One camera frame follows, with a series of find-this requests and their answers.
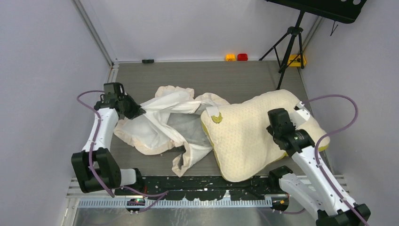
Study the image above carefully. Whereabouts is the grey pillowcase with cream frill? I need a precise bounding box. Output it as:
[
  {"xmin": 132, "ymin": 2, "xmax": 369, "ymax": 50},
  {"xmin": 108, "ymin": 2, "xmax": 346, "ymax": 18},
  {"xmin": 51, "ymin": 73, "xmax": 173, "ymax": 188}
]
[{"xmin": 114, "ymin": 86, "xmax": 229, "ymax": 177}]

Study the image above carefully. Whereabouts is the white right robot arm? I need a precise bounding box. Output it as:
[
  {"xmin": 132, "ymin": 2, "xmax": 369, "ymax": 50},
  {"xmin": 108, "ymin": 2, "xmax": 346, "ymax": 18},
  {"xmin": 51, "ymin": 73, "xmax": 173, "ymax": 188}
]
[{"xmin": 267, "ymin": 108, "xmax": 371, "ymax": 226}]

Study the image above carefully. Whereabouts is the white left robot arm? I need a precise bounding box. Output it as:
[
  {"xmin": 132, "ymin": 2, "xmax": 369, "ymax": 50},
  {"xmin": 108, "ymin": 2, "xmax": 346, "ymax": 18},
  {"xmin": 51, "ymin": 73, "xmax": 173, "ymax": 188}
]
[{"xmin": 71, "ymin": 82, "xmax": 145, "ymax": 197}]

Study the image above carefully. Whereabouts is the red block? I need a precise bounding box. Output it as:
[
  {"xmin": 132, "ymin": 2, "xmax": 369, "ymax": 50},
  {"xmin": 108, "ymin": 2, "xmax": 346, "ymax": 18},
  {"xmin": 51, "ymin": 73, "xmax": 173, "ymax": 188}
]
[{"xmin": 237, "ymin": 53, "xmax": 248, "ymax": 61}]

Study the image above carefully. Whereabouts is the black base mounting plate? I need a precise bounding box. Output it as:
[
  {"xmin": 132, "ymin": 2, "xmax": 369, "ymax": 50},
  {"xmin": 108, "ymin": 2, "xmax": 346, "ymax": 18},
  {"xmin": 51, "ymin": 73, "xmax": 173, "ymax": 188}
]
[{"xmin": 130, "ymin": 176, "xmax": 284, "ymax": 201}]

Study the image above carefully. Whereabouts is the orange block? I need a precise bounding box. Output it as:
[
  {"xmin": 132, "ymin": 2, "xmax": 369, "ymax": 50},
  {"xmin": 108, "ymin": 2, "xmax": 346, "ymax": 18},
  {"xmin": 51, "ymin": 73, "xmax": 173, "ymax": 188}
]
[{"xmin": 225, "ymin": 54, "xmax": 237, "ymax": 61}]

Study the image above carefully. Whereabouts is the black music stand tripod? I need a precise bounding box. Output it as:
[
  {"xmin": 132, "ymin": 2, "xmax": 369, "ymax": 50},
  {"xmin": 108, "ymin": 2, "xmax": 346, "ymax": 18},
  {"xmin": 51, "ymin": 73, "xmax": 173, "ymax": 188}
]
[{"xmin": 259, "ymin": 0, "xmax": 366, "ymax": 90}]

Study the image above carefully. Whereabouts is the small black wall bracket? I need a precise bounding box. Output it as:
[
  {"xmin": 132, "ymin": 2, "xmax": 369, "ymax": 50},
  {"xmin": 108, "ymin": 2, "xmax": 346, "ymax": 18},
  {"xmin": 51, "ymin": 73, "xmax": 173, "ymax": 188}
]
[{"xmin": 142, "ymin": 59, "xmax": 154, "ymax": 64}]

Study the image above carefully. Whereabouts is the yellow corner bracket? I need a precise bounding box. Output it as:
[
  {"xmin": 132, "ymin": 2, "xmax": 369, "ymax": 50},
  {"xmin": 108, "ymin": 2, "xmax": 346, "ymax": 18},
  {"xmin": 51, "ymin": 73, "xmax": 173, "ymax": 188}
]
[{"xmin": 287, "ymin": 54, "xmax": 307, "ymax": 69}]

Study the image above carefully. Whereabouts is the aluminium frame rail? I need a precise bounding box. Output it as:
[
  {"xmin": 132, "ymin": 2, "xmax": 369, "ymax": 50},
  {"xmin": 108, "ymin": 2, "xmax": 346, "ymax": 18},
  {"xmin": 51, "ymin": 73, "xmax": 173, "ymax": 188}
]
[{"xmin": 65, "ymin": 178, "xmax": 356, "ymax": 226}]

